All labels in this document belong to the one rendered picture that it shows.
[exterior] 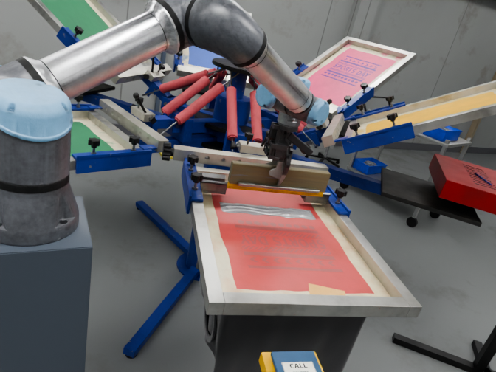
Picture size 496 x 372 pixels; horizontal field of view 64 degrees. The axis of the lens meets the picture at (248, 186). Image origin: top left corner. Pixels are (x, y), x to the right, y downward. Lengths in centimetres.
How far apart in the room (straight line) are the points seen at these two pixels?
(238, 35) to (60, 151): 41
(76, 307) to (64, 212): 17
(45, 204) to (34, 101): 16
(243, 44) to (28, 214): 50
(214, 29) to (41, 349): 68
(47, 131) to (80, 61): 21
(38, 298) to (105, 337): 147
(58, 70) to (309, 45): 474
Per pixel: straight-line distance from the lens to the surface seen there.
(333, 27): 557
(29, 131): 66
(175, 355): 217
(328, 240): 141
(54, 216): 72
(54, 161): 69
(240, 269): 113
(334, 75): 297
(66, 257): 73
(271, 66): 93
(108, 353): 216
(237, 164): 132
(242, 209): 143
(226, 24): 84
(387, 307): 115
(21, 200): 70
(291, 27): 522
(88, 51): 84
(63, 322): 82
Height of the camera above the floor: 161
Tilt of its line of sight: 24 degrees down
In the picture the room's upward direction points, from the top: 13 degrees clockwise
